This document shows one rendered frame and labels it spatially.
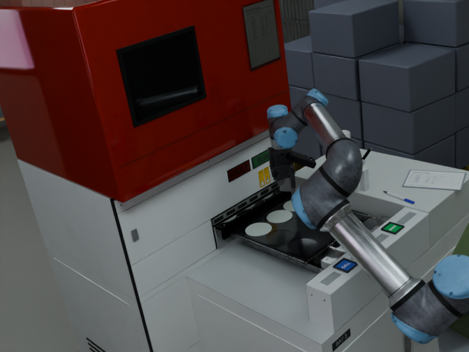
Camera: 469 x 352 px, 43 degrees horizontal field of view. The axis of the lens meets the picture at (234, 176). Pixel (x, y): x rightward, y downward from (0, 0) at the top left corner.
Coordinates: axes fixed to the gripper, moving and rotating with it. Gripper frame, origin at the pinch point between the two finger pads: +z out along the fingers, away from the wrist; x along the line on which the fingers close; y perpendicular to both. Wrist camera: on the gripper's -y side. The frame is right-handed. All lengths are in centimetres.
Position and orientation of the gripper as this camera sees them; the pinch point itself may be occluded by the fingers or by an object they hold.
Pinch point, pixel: (293, 191)
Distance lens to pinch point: 227.2
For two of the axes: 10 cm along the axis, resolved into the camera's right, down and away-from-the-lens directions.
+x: 1.1, 4.7, -8.7
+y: -9.8, 1.9, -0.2
